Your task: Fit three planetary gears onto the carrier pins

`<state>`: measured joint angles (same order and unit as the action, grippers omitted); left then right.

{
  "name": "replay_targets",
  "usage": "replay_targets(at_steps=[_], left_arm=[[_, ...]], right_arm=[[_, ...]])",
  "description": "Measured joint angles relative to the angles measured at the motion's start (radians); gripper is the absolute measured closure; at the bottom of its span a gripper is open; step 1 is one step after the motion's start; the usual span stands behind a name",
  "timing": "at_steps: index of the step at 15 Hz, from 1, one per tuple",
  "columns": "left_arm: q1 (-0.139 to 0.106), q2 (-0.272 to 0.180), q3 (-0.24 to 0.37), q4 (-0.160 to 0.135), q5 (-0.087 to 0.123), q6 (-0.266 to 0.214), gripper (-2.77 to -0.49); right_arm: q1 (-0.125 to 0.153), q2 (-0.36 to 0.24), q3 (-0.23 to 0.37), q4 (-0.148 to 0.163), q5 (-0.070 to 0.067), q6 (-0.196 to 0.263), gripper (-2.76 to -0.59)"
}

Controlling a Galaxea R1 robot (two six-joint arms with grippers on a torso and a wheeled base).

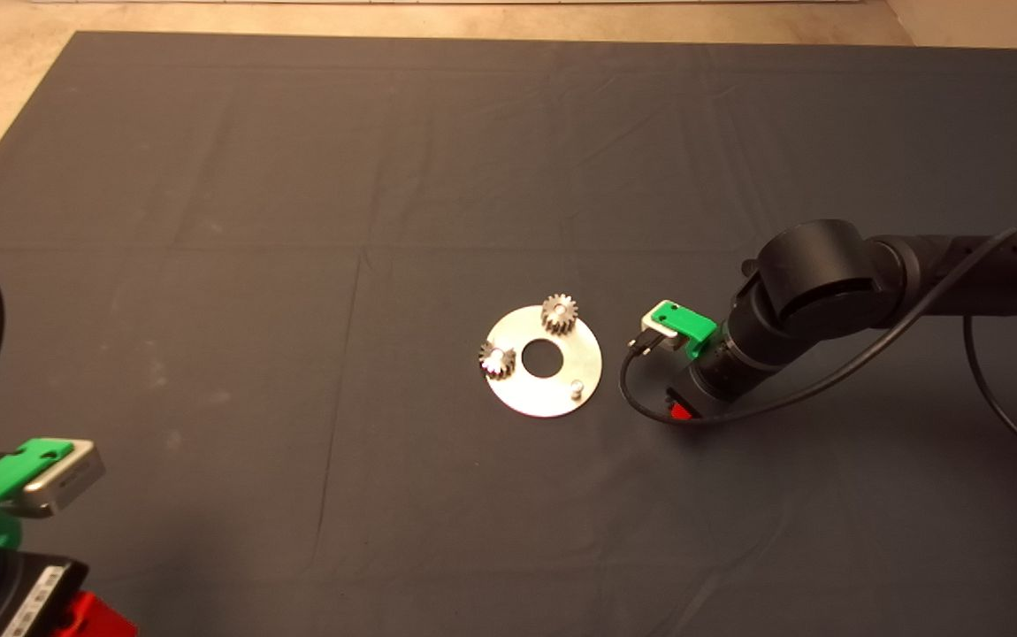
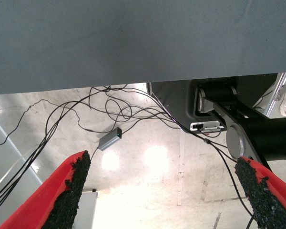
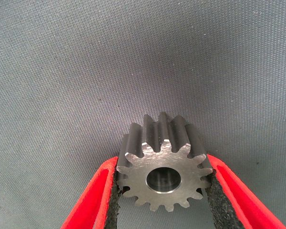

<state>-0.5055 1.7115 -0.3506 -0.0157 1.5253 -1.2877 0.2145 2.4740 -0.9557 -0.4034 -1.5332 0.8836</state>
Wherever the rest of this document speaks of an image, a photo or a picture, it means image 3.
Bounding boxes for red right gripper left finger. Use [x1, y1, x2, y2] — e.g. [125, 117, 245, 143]
[60, 156, 122, 229]

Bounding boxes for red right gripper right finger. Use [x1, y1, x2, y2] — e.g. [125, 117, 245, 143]
[204, 154, 286, 229]

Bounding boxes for dark grey table cloth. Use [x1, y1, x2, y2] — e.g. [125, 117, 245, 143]
[0, 0, 286, 229]

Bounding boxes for small steel planetary gear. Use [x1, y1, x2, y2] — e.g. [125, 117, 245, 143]
[116, 112, 214, 213]

